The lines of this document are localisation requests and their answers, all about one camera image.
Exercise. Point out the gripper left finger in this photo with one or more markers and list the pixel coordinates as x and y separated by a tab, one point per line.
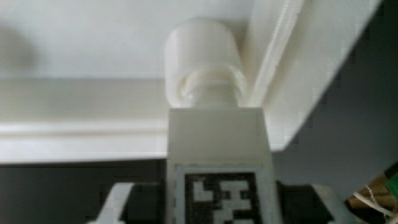
109	216

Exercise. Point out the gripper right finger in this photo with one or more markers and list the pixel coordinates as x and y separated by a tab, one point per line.
335	205

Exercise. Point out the white table leg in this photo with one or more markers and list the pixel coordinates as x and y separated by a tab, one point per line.
221	188

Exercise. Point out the white square tabletop tray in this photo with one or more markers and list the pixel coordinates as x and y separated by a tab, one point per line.
109	60

